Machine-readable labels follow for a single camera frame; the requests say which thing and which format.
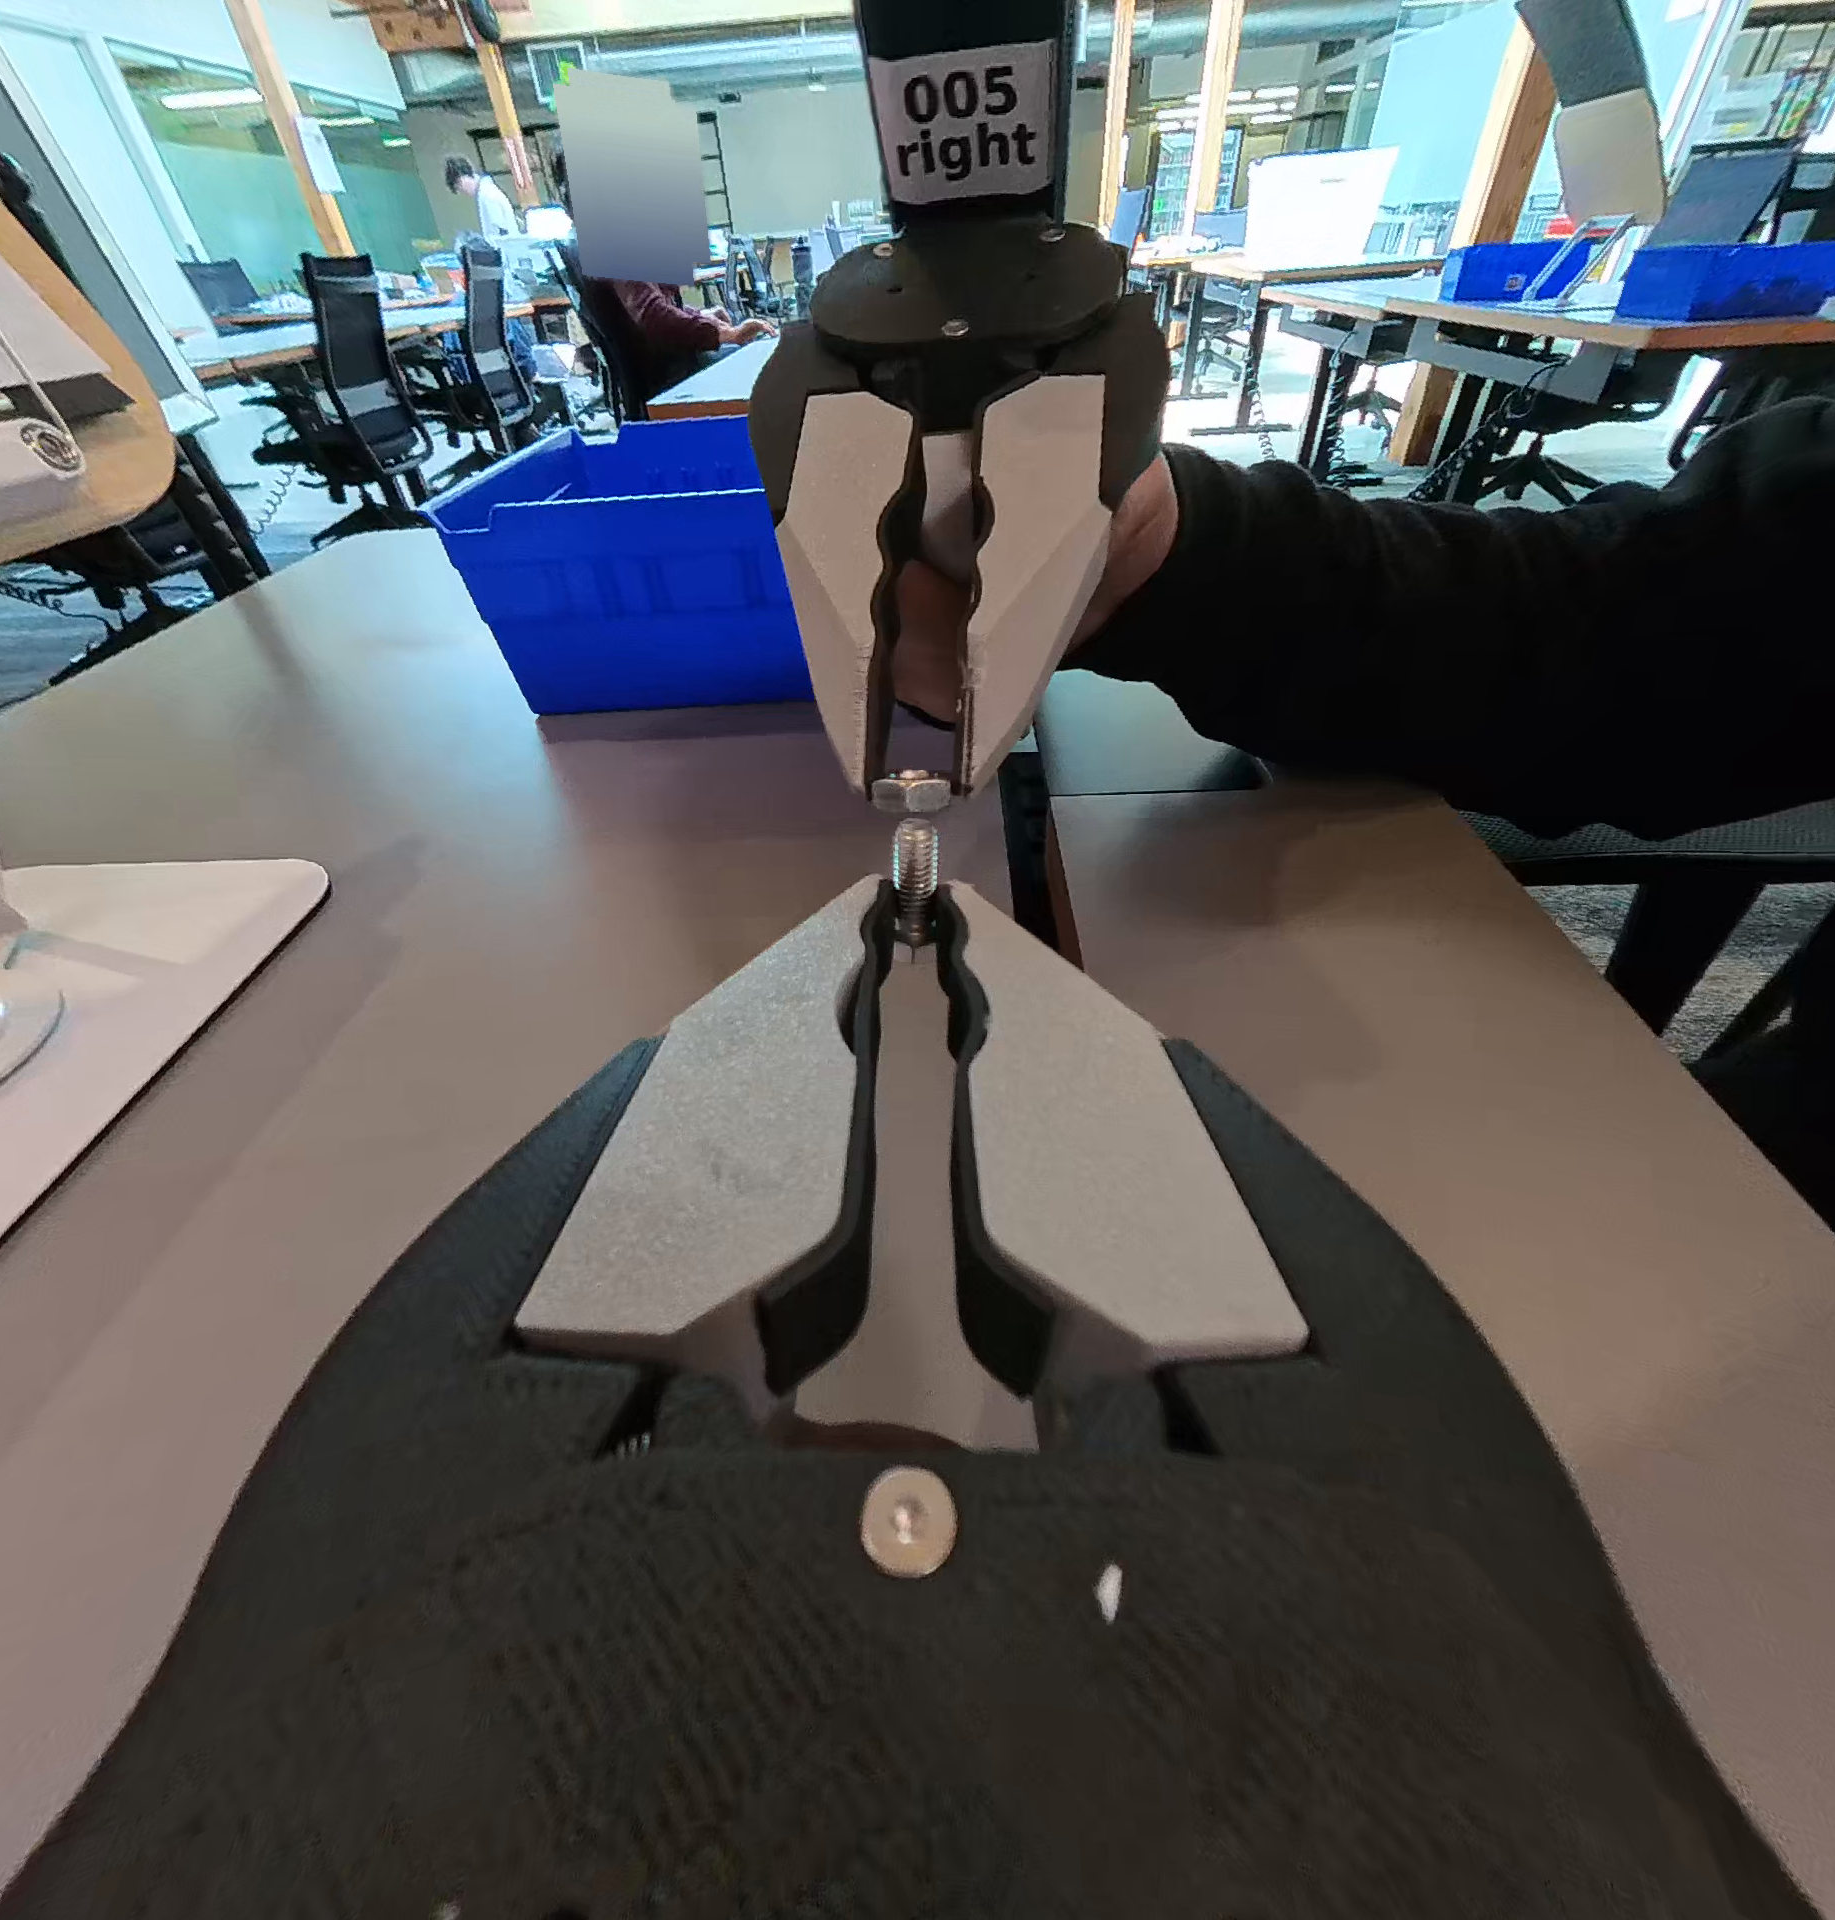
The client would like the grey folded panel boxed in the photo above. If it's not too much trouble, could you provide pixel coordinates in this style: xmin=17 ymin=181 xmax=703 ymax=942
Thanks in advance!
xmin=1516 ymin=0 xmax=1671 ymax=228

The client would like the person's right hand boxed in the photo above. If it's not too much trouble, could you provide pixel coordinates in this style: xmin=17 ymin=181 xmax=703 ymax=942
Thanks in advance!
xmin=875 ymin=441 xmax=1179 ymax=728

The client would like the white document stand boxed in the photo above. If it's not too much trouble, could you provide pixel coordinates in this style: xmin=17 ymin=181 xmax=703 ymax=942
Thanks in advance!
xmin=0 ymin=150 xmax=333 ymax=1287

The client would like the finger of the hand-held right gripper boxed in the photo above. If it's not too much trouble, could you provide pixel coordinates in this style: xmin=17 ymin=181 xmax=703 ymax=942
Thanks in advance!
xmin=939 ymin=375 xmax=1118 ymax=798
xmin=777 ymin=391 xmax=922 ymax=800

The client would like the blue plastic bin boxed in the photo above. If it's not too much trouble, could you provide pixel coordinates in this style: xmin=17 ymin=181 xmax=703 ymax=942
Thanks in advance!
xmin=424 ymin=419 xmax=820 ymax=718

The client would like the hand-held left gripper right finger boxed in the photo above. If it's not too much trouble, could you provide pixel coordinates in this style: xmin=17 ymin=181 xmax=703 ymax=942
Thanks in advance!
xmin=939 ymin=883 xmax=1312 ymax=1396

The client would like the long blue storage bin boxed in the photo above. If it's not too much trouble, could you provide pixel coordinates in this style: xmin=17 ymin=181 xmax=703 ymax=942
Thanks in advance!
xmin=1613 ymin=239 xmax=1835 ymax=327

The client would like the person's right forearm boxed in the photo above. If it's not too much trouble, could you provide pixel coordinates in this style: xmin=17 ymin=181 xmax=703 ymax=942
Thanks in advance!
xmin=1074 ymin=352 xmax=1835 ymax=842

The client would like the dark laptop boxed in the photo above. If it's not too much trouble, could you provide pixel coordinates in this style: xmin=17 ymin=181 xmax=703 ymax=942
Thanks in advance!
xmin=1665 ymin=146 xmax=1803 ymax=252

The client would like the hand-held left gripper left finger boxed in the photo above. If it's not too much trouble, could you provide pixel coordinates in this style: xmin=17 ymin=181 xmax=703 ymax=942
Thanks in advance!
xmin=512 ymin=877 xmax=897 ymax=1396

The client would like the steel bolt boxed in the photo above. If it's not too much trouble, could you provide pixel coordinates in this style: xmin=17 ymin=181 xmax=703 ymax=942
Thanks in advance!
xmin=887 ymin=817 xmax=944 ymax=957

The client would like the small blue storage bin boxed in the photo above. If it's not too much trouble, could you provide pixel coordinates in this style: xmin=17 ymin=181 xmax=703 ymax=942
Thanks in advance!
xmin=1440 ymin=240 xmax=1564 ymax=303

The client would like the black office chair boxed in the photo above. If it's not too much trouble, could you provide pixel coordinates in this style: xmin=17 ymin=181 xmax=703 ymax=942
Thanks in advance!
xmin=459 ymin=239 xmax=548 ymax=453
xmin=299 ymin=252 xmax=438 ymax=521

